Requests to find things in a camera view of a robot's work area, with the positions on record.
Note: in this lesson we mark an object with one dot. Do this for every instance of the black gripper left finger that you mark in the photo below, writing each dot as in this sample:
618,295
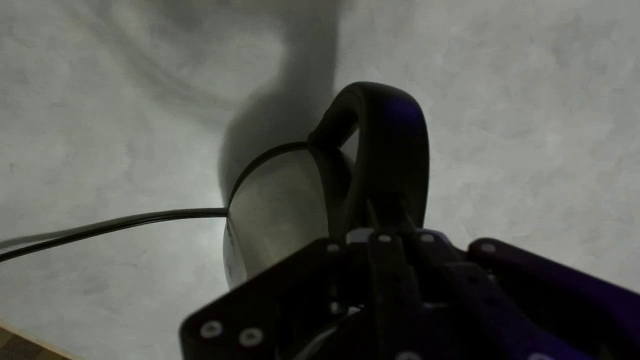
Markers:
292,301

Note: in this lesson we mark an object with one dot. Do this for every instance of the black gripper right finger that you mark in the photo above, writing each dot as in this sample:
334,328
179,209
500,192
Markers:
506,301

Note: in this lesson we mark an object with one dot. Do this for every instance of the stainless steel electric kettle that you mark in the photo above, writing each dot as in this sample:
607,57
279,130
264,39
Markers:
393,152

